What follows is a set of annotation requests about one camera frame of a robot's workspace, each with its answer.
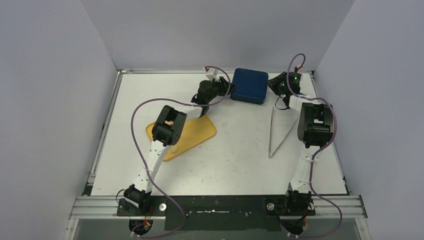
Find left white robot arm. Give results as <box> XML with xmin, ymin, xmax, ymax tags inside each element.
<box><xmin>123</xmin><ymin>76</ymin><xmax>236</xmax><ymax>215</ymax></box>

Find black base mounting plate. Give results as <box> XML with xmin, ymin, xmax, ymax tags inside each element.
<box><xmin>116</xmin><ymin>195</ymin><xmax>316</xmax><ymax>232</ymax></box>

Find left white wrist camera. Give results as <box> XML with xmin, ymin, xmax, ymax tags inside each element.
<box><xmin>205</xmin><ymin>68</ymin><xmax>218</xmax><ymax>82</ymax></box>

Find white swirl chocolate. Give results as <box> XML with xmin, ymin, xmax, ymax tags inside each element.
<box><xmin>170</xmin><ymin>146</ymin><xmax>180</xmax><ymax>155</ymax></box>

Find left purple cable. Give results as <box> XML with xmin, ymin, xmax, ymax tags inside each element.
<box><xmin>130</xmin><ymin>65</ymin><xmax>232</xmax><ymax>239</ymax></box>

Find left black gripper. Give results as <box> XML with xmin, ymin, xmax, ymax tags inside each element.
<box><xmin>206</xmin><ymin>77</ymin><xmax>236</xmax><ymax>104</ymax></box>

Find yellow plastic tray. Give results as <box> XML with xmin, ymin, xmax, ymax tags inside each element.
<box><xmin>144</xmin><ymin>112</ymin><xmax>217</xmax><ymax>163</ymax></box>

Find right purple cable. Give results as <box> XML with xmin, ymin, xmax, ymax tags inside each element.
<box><xmin>281</xmin><ymin>53</ymin><xmax>344</xmax><ymax>239</ymax></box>

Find dark blue box lid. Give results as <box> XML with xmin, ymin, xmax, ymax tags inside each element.
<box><xmin>230</xmin><ymin>68</ymin><xmax>269</xmax><ymax>105</ymax></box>

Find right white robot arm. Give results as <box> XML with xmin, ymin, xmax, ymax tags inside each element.
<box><xmin>267</xmin><ymin>72</ymin><xmax>335</xmax><ymax>214</ymax></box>

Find purple cable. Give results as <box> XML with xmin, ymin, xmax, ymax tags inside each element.
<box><xmin>281</xmin><ymin>53</ymin><xmax>344</xmax><ymax>239</ymax></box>
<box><xmin>130</xmin><ymin>65</ymin><xmax>232</xmax><ymax>239</ymax></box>

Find metal serving tongs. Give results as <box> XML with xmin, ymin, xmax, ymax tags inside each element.
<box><xmin>267</xmin><ymin>106</ymin><xmax>298</xmax><ymax>159</ymax></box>

